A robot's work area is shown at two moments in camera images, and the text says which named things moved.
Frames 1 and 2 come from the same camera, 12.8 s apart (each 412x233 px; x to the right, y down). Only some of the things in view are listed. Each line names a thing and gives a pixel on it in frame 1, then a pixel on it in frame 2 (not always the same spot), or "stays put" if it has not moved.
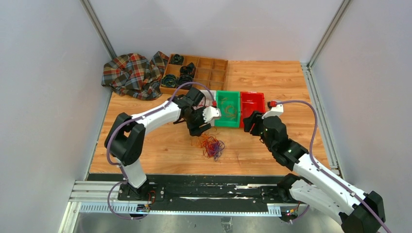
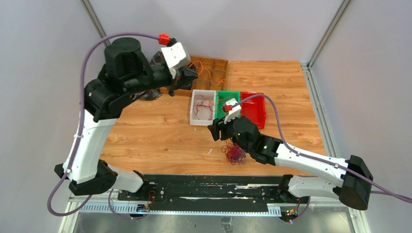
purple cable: [215, 149] to [235, 155]
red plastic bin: [249, 102] stays put
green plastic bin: [228, 104] stays put
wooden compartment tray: [211, 72] stays put
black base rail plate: [210, 189] stays put
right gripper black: [255, 118] to [214, 129]
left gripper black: [196, 130] to [183, 76]
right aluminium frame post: [339, 12] stays put
